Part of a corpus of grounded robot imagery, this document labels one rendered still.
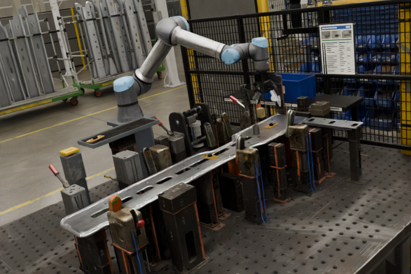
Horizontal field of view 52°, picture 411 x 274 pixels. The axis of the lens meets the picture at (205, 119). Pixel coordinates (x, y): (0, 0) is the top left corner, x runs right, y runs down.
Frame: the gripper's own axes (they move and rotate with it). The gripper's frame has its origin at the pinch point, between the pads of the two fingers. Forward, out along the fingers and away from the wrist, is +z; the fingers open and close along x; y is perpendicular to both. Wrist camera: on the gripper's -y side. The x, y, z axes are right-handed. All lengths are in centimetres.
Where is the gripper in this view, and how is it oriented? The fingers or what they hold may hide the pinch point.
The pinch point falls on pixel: (269, 105)
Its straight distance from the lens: 223.3
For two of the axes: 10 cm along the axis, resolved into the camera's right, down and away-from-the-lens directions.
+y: -7.0, 3.0, -6.5
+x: 7.0, 1.0, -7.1
